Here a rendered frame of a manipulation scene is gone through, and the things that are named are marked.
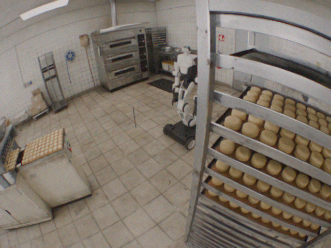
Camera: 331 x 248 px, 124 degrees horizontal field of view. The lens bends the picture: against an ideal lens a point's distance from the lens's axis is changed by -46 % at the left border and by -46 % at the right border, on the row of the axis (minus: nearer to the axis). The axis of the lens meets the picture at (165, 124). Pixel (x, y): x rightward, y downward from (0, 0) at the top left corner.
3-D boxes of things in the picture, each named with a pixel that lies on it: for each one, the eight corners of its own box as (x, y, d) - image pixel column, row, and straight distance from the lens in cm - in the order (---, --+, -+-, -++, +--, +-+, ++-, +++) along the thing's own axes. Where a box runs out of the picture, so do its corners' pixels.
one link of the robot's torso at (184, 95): (181, 108, 251) (187, 79, 244) (189, 112, 241) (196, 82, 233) (174, 108, 240) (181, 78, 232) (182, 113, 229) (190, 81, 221)
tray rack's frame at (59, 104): (53, 107, 565) (38, 57, 539) (65, 101, 565) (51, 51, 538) (54, 113, 505) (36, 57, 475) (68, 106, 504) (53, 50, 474)
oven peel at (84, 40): (92, 92, 555) (78, 35, 553) (92, 92, 559) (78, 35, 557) (100, 89, 560) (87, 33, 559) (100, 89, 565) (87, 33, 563)
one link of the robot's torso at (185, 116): (187, 119, 277) (180, 98, 245) (196, 123, 266) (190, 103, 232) (181, 125, 271) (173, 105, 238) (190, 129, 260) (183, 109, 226)
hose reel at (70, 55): (80, 78, 567) (74, 48, 554) (81, 79, 550) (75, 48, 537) (70, 82, 563) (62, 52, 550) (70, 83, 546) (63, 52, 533)
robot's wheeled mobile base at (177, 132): (190, 120, 313) (190, 105, 296) (211, 131, 287) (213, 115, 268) (165, 134, 278) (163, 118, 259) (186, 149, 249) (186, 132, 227)
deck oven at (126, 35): (111, 95, 479) (100, 29, 447) (100, 87, 588) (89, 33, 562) (154, 80, 544) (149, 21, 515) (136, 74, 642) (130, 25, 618)
